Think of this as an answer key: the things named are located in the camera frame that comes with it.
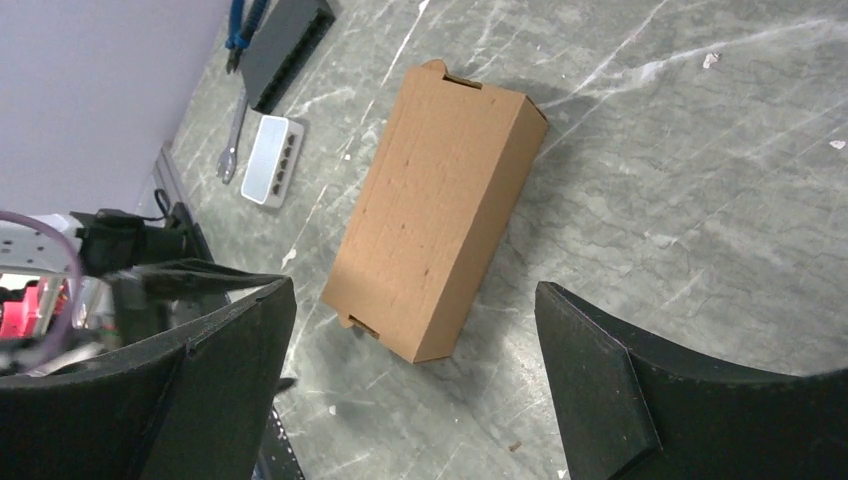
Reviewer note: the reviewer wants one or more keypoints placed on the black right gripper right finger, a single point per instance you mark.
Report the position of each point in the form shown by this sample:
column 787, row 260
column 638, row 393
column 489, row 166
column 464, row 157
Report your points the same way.
column 633, row 405

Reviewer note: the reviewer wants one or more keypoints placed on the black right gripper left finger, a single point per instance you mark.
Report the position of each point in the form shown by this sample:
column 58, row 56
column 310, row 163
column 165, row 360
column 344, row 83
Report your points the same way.
column 82, row 439

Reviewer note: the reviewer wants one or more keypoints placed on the brown cardboard box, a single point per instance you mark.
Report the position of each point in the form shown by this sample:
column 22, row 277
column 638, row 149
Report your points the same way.
column 448, row 171

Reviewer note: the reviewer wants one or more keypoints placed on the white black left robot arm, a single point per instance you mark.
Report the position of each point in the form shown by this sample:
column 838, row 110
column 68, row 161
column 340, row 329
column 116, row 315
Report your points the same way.
column 99, row 265

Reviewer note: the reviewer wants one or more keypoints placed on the black box near left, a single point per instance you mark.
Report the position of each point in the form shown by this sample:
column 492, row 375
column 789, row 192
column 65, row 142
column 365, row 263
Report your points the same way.
column 279, row 50

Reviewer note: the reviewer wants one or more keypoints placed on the white plastic case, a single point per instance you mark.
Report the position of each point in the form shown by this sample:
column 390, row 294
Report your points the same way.
column 272, row 161

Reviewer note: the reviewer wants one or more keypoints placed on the silver wrench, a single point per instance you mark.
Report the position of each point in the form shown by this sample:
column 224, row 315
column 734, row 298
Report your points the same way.
column 227, row 161

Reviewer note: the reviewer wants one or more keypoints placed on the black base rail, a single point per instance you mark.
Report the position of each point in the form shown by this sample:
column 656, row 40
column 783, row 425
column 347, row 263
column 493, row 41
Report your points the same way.
column 276, row 458

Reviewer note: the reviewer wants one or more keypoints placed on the blue handled pliers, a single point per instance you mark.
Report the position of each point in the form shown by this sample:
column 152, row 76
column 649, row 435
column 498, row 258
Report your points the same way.
column 241, row 29

